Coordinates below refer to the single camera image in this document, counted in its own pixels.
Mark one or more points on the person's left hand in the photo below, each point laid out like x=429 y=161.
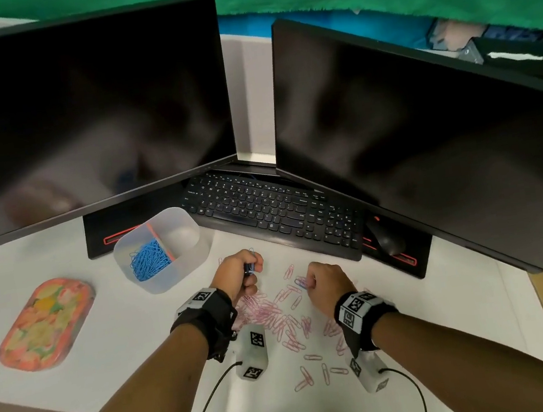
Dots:
x=231 y=276

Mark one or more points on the person's right hand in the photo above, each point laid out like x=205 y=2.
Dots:
x=330 y=290

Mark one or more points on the blue partition panel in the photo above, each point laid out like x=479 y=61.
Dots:
x=317 y=25

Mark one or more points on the person's right forearm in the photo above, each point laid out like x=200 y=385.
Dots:
x=482 y=365

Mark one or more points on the black keyboard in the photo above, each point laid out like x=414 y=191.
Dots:
x=272 y=208

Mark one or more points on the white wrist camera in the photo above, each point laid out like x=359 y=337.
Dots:
x=370 y=372
x=252 y=353

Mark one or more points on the wristband with marker tags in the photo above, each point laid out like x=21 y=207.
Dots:
x=363 y=318
x=207 y=321

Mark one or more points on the black computer mouse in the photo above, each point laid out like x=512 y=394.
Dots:
x=386 y=237

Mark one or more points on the black computer monitor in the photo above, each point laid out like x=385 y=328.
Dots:
x=437 y=141
x=81 y=123

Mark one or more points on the translucent plastic divided container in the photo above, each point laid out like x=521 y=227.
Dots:
x=186 y=257

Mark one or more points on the person's left forearm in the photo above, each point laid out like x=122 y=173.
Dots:
x=128 y=407

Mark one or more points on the pile of blue pink paperclips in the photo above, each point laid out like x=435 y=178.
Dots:
x=270 y=313

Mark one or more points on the left wristband with marker tags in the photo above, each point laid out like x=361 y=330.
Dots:
x=207 y=321

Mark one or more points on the black equipment white labels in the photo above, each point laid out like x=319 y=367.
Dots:
x=526 y=60

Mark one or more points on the right wristband with marker tags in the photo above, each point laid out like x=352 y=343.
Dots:
x=363 y=318

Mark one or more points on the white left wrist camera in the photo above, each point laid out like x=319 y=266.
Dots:
x=252 y=353

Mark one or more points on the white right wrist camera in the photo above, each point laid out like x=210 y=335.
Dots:
x=370 y=372

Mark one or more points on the heap of sorted blue paperclips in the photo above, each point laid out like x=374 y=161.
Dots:
x=149 y=260

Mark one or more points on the floral orange tin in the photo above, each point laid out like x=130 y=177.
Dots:
x=45 y=325

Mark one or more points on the black red-trimmed desk mat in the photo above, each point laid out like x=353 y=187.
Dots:
x=105 y=227

